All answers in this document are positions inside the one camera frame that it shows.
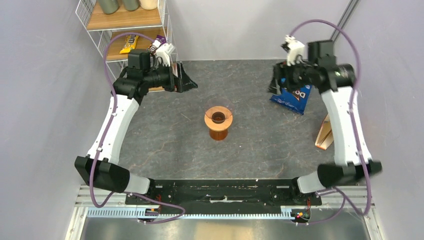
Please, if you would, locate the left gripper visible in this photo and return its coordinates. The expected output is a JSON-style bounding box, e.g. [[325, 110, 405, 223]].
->
[[143, 61, 198, 93]]

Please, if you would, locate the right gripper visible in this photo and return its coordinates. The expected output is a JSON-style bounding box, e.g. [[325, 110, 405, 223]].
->
[[265, 57, 317, 96]]

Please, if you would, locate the wooden dripper ring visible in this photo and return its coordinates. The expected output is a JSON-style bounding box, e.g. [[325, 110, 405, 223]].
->
[[203, 105, 234, 131]]

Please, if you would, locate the amber glass carafe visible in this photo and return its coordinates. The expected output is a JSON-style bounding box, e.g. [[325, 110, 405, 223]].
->
[[209, 128, 228, 141]]

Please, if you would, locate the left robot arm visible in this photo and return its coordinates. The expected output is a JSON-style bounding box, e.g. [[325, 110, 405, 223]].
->
[[74, 49, 198, 205]]

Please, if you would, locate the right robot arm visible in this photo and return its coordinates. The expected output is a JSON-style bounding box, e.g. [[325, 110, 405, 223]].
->
[[268, 35, 383, 205]]

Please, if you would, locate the wooden filter holder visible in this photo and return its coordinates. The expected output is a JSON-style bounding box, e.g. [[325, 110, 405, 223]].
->
[[315, 115, 334, 150]]

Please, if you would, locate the blue Doritos chip bag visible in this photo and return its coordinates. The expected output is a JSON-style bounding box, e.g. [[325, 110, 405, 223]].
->
[[270, 78, 312, 115]]

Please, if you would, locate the purple candy bar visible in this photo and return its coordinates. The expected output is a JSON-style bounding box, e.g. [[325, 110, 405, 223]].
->
[[148, 35, 167, 55]]

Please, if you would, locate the yellow M&M's bag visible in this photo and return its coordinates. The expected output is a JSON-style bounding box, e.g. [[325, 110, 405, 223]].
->
[[119, 34, 139, 55]]

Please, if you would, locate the cream jar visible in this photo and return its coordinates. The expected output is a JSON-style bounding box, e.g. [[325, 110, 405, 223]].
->
[[139, 0, 158, 11]]

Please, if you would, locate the green jar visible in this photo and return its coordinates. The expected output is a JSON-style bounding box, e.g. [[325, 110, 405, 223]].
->
[[96, 0, 120, 15], [122, 0, 140, 12]]

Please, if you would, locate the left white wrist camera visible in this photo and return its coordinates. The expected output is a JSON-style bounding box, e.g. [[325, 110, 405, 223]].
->
[[155, 43, 175, 67]]

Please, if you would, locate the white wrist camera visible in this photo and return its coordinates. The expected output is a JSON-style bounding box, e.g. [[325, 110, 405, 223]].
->
[[155, 43, 175, 67], [281, 35, 305, 66]]

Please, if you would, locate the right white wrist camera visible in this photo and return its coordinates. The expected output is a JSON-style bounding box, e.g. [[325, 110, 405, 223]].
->
[[281, 35, 305, 66]]

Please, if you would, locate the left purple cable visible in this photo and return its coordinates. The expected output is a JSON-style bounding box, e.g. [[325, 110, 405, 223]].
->
[[90, 32, 186, 225]]

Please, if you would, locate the white wire shelf rack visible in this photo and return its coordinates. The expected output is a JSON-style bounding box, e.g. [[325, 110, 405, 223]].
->
[[75, 0, 174, 79]]

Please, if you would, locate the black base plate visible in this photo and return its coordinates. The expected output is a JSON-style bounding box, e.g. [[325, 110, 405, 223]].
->
[[125, 179, 323, 216]]

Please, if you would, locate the aluminium rail frame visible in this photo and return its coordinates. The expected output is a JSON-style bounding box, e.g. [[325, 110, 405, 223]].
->
[[65, 184, 385, 240]]

